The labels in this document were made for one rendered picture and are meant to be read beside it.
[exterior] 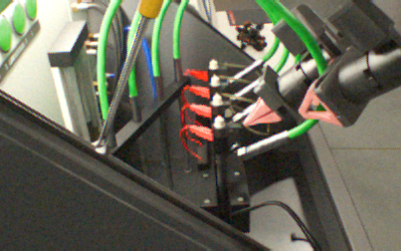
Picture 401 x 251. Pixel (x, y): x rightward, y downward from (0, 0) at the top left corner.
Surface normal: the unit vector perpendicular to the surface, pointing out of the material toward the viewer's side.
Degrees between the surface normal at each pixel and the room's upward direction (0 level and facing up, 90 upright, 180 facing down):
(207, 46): 90
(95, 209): 90
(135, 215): 90
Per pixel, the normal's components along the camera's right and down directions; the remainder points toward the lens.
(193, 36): 0.03, 0.55
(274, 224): -0.06, -0.84
